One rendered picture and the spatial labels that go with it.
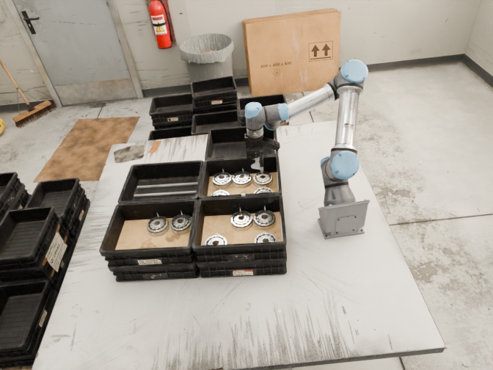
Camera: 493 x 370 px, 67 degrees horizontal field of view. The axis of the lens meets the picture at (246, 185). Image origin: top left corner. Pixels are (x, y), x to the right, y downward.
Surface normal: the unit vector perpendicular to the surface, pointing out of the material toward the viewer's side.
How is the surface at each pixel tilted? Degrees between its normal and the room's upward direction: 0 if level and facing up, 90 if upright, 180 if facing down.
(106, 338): 0
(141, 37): 90
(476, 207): 0
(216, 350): 0
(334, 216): 90
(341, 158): 50
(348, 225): 90
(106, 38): 90
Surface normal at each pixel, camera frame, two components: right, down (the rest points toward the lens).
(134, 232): -0.09, -0.74
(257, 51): 0.04, 0.49
